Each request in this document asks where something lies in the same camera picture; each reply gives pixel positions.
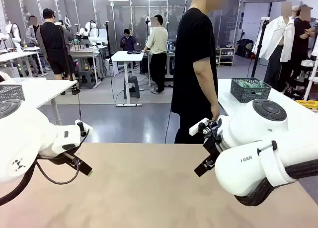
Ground person in cream shirt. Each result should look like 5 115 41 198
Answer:
143 14 169 94

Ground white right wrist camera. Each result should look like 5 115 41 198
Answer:
189 118 208 136

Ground white computer tower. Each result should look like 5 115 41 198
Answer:
104 58 119 77

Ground man in black cap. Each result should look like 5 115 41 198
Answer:
36 8 81 95

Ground white metal stand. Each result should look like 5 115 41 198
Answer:
303 39 318 101

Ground black tripod with white top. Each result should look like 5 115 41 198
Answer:
250 17 271 79

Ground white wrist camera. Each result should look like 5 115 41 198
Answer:
75 119 94 137
189 118 208 136

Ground white open shirt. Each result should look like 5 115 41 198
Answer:
251 15 296 63

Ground grey plastic basket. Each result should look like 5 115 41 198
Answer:
0 84 25 102
230 77 272 104

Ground thick black left arm hose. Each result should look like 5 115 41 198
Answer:
0 160 38 206

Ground man in grey cap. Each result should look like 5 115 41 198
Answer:
285 3 316 92

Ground white shoe rack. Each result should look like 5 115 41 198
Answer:
215 47 236 67

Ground person's right forearm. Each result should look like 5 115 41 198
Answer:
195 78 221 116

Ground white standing desk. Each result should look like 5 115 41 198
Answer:
111 51 145 107

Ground yellow plastic crate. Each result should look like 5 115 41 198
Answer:
295 99 318 112

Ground black dangling cable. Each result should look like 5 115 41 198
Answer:
165 110 172 144
74 87 83 121

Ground braided black right arm sleeve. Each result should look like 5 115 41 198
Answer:
235 158 318 207

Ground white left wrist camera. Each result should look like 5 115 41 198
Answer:
75 119 94 137

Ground grey trousers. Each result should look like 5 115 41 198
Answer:
263 44 285 89

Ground person in purple hoodie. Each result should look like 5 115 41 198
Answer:
119 28 137 52

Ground long white work table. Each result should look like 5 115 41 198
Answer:
0 46 45 77

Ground headless-look display mannequin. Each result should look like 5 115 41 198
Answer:
280 1 293 50

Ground black thin tripod pole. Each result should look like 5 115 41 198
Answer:
104 20 113 67

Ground person in grey jacket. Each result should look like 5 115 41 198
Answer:
25 15 48 74

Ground person in black t-shirt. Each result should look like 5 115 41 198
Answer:
170 0 230 145

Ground black tripod stand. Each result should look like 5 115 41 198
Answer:
57 24 76 81

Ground grey equipment desk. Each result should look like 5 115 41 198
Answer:
69 43 108 87

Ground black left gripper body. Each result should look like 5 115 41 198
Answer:
37 151 81 165

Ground thin black looped cable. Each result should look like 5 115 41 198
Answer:
36 159 80 185

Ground black bags pile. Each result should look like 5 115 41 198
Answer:
235 38 254 59

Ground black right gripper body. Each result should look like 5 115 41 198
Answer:
202 134 226 164

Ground grey step stool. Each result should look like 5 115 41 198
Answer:
123 76 141 99
78 70 97 89

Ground green towel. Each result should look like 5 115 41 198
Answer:
236 79 264 96

